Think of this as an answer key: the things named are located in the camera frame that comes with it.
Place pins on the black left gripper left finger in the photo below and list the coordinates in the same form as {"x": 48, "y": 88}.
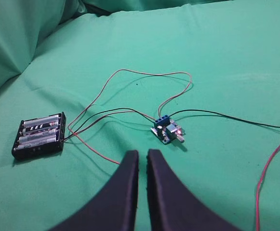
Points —
{"x": 114, "y": 207}

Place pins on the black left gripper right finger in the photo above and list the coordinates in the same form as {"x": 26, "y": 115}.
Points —
{"x": 172, "y": 207}

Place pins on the small blue circuit board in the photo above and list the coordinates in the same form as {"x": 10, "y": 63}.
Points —
{"x": 167, "y": 130}

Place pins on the aa battery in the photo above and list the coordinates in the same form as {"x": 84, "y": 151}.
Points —
{"x": 33, "y": 144}
{"x": 26, "y": 139}
{"x": 38, "y": 121}
{"x": 35, "y": 129}

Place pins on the black battery holder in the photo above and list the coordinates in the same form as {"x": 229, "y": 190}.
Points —
{"x": 43, "y": 150}

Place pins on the top AA battery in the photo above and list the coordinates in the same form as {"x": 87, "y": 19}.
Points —
{"x": 38, "y": 121}

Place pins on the bottom AA battery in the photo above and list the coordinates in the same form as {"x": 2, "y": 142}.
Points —
{"x": 33, "y": 144}

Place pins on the green cloth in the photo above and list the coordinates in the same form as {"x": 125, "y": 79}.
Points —
{"x": 213, "y": 68}

